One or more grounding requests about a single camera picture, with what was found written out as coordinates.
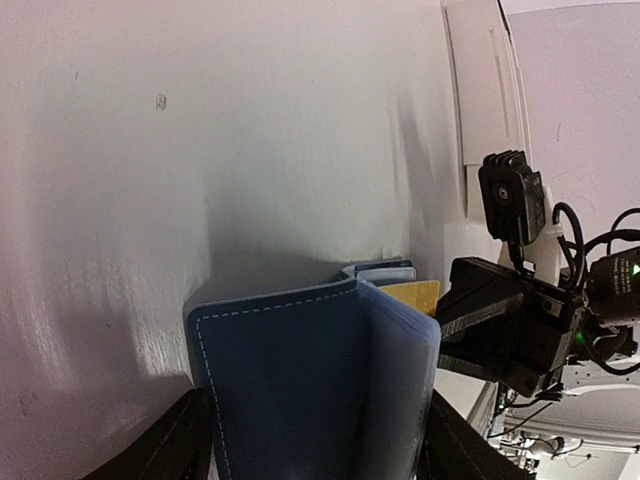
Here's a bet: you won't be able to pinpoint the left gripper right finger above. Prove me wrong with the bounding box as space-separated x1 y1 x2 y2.
422 390 534 480

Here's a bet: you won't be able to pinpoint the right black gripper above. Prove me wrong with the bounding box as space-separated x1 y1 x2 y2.
436 248 639 397

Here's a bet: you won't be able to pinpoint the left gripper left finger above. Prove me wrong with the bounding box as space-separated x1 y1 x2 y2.
84 387 210 480

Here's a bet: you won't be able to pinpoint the silver cards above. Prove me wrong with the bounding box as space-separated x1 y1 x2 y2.
381 280 440 317

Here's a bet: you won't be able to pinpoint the blue card holder wallet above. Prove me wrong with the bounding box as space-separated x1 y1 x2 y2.
185 258 441 479

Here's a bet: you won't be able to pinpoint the white plastic tray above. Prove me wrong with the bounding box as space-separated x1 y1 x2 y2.
443 1 530 223

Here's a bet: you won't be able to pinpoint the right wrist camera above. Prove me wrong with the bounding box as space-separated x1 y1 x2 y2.
478 150 563 285

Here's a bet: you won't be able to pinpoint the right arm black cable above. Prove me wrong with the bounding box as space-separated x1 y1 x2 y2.
552 201 640 291

